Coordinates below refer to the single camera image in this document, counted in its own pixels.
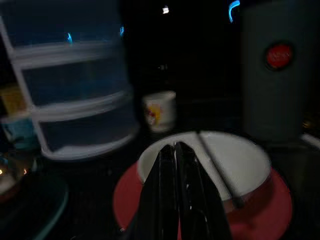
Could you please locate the grey water filter red badge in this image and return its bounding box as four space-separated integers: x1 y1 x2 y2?
239 0 320 143

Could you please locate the black chopstick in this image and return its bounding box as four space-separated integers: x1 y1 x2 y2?
196 131 247 210

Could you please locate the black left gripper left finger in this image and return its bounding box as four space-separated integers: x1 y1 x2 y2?
126 144 181 240

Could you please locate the teal plate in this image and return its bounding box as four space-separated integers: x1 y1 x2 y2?
0 172 70 240

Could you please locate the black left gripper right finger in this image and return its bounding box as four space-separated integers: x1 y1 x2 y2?
174 141 233 240

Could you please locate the white cup with red print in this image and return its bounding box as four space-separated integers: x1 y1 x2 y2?
142 90 177 133

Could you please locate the pink plate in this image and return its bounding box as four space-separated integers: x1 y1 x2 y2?
112 162 293 240

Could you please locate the white bowl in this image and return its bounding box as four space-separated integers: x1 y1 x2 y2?
137 131 273 218

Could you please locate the yellow box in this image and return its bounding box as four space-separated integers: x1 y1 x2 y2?
0 84 28 116

